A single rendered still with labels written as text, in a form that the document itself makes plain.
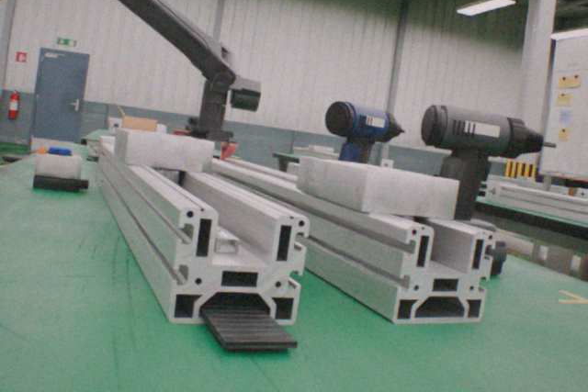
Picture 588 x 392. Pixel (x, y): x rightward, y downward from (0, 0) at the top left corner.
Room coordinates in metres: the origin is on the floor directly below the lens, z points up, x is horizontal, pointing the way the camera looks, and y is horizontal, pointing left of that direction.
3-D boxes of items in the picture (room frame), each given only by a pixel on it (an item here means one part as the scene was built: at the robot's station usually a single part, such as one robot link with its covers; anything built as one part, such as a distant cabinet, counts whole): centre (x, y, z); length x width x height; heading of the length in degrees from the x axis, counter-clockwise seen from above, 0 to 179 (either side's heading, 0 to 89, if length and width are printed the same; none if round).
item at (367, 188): (0.63, -0.09, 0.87); 0.16 x 0.11 x 0.07; 23
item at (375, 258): (0.86, 0.01, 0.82); 0.80 x 0.10 x 0.09; 23
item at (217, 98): (1.29, 0.19, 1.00); 0.07 x 0.06 x 0.07; 106
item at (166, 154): (0.78, 0.19, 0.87); 0.16 x 0.11 x 0.07; 23
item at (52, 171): (0.99, 0.41, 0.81); 0.10 x 0.08 x 0.06; 113
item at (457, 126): (0.78, -0.27, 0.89); 0.20 x 0.08 x 0.22; 96
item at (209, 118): (1.28, 0.20, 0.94); 0.10 x 0.07 x 0.07; 113
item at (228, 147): (1.29, 0.18, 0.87); 0.07 x 0.07 x 0.09; 23
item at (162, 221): (0.78, 0.19, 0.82); 0.80 x 0.10 x 0.09; 23
